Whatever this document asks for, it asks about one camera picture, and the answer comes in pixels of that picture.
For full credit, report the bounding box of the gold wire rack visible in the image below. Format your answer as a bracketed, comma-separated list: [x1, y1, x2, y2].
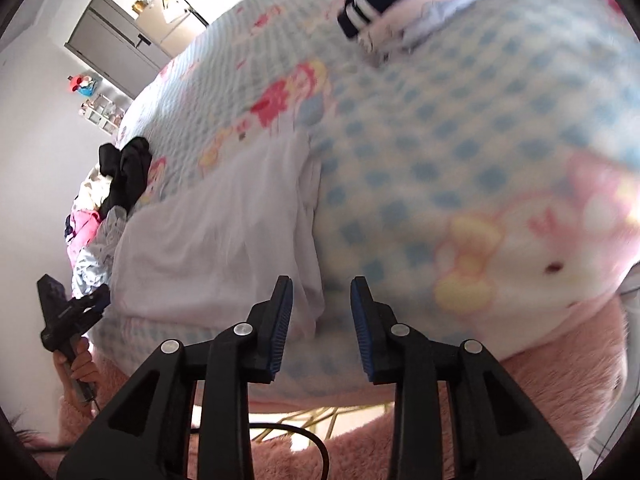
[252, 402, 401, 444]

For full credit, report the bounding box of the person's pink fleece clothing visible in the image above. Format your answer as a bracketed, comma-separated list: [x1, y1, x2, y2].
[185, 300, 632, 480]

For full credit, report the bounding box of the white shirt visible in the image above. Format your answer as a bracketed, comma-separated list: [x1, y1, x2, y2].
[107, 132, 328, 342]

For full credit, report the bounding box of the blue checkered printed blanket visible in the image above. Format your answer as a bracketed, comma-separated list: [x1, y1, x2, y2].
[92, 0, 640, 407]

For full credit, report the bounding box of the red and blue plush toy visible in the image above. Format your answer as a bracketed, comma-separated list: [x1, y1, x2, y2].
[67, 74, 104, 99]

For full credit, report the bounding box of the pile of mixed clothes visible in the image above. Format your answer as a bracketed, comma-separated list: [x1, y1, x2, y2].
[64, 164, 129, 302]

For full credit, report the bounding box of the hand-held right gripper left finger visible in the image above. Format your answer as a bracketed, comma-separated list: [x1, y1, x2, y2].
[56, 275, 294, 480]

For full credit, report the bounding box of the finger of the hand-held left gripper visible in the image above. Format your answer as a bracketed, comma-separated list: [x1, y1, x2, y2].
[69, 284, 111, 319]

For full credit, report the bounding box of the black garment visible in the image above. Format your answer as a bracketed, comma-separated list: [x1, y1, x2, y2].
[98, 136, 153, 217]

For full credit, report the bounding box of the white wall shelf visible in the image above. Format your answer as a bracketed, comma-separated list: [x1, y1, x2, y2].
[79, 91, 126, 134]

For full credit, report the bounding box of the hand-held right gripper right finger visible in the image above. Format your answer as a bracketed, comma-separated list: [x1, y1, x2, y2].
[349, 275, 584, 480]

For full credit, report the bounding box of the black cable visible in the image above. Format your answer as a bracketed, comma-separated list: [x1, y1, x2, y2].
[190, 422, 331, 480]

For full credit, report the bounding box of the grey wardrobe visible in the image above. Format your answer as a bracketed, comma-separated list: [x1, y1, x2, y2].
[64, 0, 174, 101]

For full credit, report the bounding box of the person's left forearm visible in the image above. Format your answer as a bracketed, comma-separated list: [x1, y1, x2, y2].
[52, 392, 108, 461]

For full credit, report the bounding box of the person's left hand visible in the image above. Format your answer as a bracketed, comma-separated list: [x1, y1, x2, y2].
[54, 337, 100, 407]

